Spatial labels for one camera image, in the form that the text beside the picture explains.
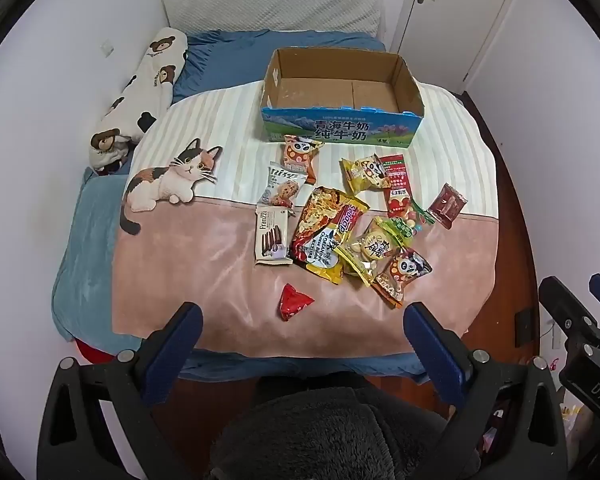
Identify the dark red small packet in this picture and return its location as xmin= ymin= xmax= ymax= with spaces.
xmin=426 ymin=183 xmax=469 ymax=231

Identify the cat print blanket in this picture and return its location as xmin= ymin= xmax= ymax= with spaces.
xmin=111 ymin=80 xmax=501 ymax=356

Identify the bear print pillow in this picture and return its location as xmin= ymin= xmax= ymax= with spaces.
xmin=90 ymin=26 xmax=190 ymax=176

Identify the blue printed cardboard box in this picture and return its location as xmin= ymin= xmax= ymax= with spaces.
xmin=260 ymin=48 xmax=426 ymax=148

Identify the orange panda snack packet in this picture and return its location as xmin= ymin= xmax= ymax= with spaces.
xmin=371 ymin=247 xmax=433 ymax=309
xmin=281 ymin=135 xmax=326 ymax=184

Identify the white wafer box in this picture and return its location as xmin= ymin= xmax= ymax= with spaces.
xmin=254 ymin=205 xmax=295 ymax=266

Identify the blue bedsheet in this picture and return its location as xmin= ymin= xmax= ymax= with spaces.
xmin=171 ymin=29 xmax=387 ymax=105

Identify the long red snack packet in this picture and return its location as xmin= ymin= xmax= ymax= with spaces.
xmin=378 ymin=154 xmax=415 ymax=219

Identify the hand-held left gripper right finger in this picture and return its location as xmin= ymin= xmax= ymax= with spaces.
xmin=402 ymin=302 xmax=566 ymax=480

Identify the white cookie packet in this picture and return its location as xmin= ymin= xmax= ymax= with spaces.
xmin=262 ymin=161 xmax=307 ymax=209

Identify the yellow round biscuit packet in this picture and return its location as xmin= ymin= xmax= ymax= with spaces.
xmin=340 ymin=216 xmax=411 ymax=288

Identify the red thing under bed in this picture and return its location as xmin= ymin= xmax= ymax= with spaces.
xmin=72 ymin=340 xmax=116 ymax=363

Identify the clear colourful candy packet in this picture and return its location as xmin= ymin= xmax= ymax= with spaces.
xmin=382 ymin=202 xmax=438 ymax=241

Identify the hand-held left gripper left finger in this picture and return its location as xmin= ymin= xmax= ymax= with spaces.
xmin=37 ymin=301 xmax=204 ymax=480

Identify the large noodle packet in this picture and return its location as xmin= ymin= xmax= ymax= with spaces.
xmin=290 ymin=186 xmax=371 ymax=286

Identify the grey quilted headboard cushion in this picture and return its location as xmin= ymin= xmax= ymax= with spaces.
xmin=161 ymin=0 xmax=385 ymax=36

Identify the person's dark fleece clothing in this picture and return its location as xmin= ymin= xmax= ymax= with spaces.
xmin=207 ymin=372 xmax=461 ymax=480

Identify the white door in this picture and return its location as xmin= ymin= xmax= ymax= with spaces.
xmin=392 ymin=0 xmax=523 ymax=93

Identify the yellow panda snack packet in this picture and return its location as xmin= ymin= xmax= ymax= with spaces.
xmin=341 ymin=155 xmax=391 ymax=196

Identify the red triangular snack packet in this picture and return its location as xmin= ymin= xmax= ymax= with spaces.
xmin=278 ymin=283 xmax=315 ymax=322

